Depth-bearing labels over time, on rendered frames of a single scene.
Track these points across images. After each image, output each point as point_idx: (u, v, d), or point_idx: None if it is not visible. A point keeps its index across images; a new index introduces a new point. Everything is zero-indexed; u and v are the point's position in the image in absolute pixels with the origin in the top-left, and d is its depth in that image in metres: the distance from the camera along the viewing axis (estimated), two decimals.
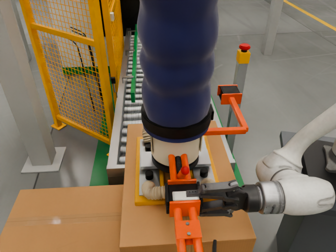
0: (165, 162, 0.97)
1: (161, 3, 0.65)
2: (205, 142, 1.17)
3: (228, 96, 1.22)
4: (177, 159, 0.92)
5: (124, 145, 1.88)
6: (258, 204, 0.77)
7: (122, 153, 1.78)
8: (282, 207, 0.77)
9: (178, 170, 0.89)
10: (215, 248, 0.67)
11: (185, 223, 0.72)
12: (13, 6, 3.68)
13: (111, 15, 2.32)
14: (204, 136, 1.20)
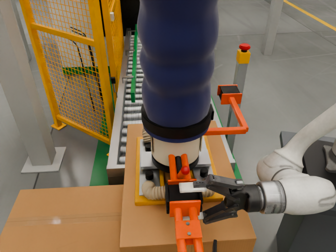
0: (165, 162, 0.97)
1: (161, 3, 0.65)
2: (205, 142, 1.17)
3: (228, 96, 1.22)
4: (177, 159, 0.92)
5: (124, 145, 1.88)
6: (259, 204, 0.77)
7: (122, 153, 1.78)
8: (283, 207, 0.77)
9: (178, 170, 0.89)
10: (216, 248, 0.67)
11: (185, 223, 0.72)
12: (13, 6, 3.68)
13: (111, 15, 2.32)
14: (204, 136, 1.20)
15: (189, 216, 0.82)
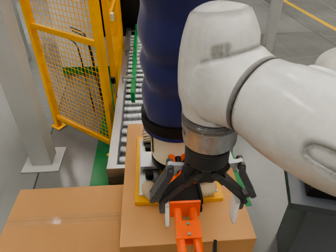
0: (165, 162, 0.97)
1: (161, 3, 0.65)
2: None
3: None
4: (177, 159, 0.92)
5: (124, 145, 1.88)
6: None
7: (122, 153, 1.78)
8: None
9: (178, 170, 0.89)
10: (216, 248, 0.67)
11: (185, 223, 0.72)
12: (13, 6, 3.68)
13: (111, 15, 2.32)
14: None
15: None
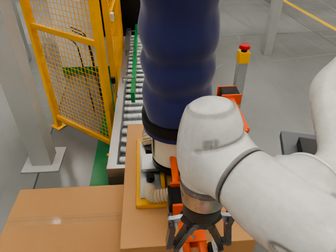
0: (166, 164, 0.96)
1: (162, 3, 0.64)
2: None
3: (228, 97, 1.22)
4: None
5: (124, 145, 1.88)
6: None
7: (122, 153, 1.78)
8: None
9: (180, 172, 0.88)
10: (212, 251, 0.66)
11: None
12: (13, 6, 3.68)
13: (111, 15, 2.32)
14: None
15: None
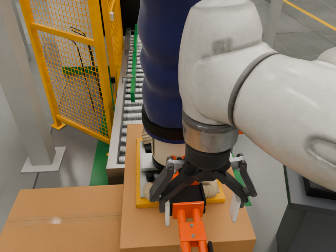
0: None
1: (162, 2, 0.64)
2: None
3: None
4: None
5: (124, 145, 1.88)
6: None
7: (122, 153, 1.78)
8: None
9: (180, 171, 0.88)
10: (213, 250, 0.66)
11: (189, 225, 0.71)
12: (13, 6, 3.68)
13: (111, 15, 2.32)
14: None
15: None
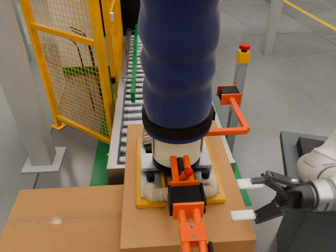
0: (166, 164, 0.96)
1: (162, 2, 0.64)
2: (206, 143, 1.17)
3: (228, 97, 1.22)
4: (178, 161, 0.91)
5: (124, 145, 1.88)
6: (312, 202, 0.78)
7: (122, 153, 1.78)
8: None
9: (180, 171, 0.88)
10: (213, 250, 0.66)
11: (189, 225, 0.71)
12: (13, 6, 3.68)
13: (111, 15, 2.32)
14: (204, 137, 1.20)
15: (241, 216, 0.84)
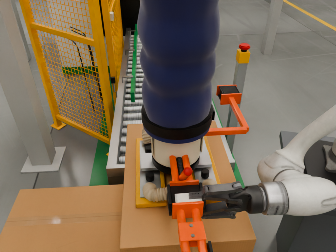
0: (166, 164, 0.96)
1: (162, 2, 0.64)
2: (206, 143, 1.17)
3: (228, 97, 1.22)
4: (178, 161, 0.91)
5: (124, 145, 1.88)
6: (262, 206, 0.76)
7: (122, 153, 1.78)
8: (286, 208, 0.76)
9: (180, 171, 0.88)
10: (212, 250, 0.66)
11: (188, 225, 0.71)
12: (13, 6, 3.68)
13: (111, 15, 2.32)
14: (204, 137, 1.20)
15: None
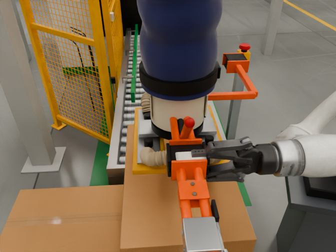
0: (166, 127, 0.87)
1: None
2: (210, 112, 1.07)
3: (234, 64, 1.12)
4: (179, 122, 0.82)
5: (124, 145, 1.88)
6: (275, 164, 0.67)
7: (122, 153, 1.78)
8: (302, 167, 0.67)
9: (180, 132, 0.79)
10: (216, 208, 0.57)
11: (189, 183, 0.62)
12: (13, 6, 3.68)
13: (111, 15, 2.32)
14: (208, 107, 1.10)
15: None
